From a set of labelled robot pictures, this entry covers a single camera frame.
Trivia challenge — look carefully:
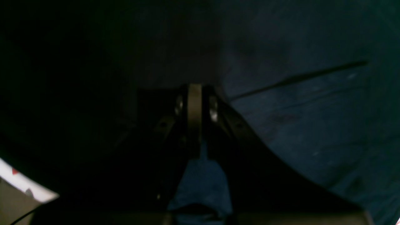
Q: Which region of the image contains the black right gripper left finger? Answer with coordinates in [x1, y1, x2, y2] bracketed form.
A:
[31, 84, 196, 225]

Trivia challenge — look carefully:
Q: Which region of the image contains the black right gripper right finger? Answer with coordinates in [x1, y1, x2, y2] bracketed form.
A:
[195, 84, 373, 225]

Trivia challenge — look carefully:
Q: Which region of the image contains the black t-shirt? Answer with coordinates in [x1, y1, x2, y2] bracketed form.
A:
[1, 0, 399, 225]

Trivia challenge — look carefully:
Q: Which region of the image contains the terrazzo patterned tablecloth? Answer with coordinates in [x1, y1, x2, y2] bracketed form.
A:
[0, 159, 59, 203]

